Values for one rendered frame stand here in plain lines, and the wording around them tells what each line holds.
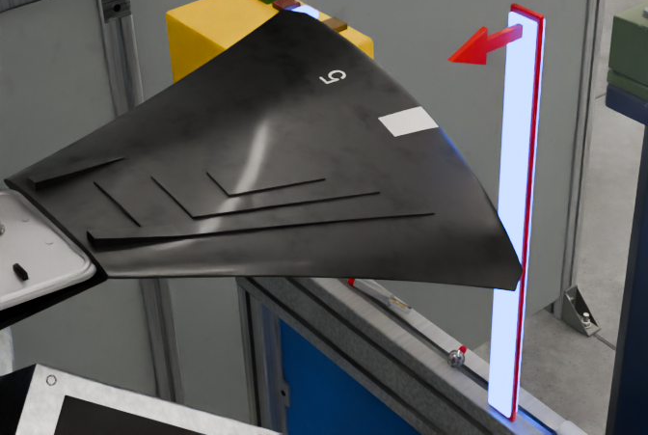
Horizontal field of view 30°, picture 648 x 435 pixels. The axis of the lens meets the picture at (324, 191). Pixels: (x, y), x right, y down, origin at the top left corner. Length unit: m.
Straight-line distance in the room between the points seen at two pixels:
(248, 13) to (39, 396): 0.46
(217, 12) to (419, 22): 0.74
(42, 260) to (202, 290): 1.13
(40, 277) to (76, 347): 1.07
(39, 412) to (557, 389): 1.64
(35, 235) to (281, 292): 0.56
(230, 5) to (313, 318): 0.28
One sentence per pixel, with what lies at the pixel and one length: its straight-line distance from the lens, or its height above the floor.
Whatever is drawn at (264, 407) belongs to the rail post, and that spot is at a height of 0.64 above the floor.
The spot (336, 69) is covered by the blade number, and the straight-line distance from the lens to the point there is 0.70.
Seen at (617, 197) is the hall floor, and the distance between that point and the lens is 2.72.
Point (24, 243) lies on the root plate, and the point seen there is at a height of 1.19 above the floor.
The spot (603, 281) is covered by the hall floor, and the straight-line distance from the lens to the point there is 2.47.
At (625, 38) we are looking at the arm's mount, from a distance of 1.04.
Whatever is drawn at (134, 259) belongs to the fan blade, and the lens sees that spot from 0.55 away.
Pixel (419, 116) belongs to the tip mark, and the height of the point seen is 1.16.
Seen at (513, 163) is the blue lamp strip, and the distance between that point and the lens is 0.79.
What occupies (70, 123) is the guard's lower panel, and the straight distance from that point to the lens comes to 1.45.
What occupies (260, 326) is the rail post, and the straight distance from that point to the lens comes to 1.18.
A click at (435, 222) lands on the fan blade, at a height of 1.15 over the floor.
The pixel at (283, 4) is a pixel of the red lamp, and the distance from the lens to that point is 1.02.
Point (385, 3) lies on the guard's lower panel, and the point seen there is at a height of 0.80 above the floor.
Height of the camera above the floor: 1.51
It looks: 34 degrees down
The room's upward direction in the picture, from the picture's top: 3 degrees counter-clockwise
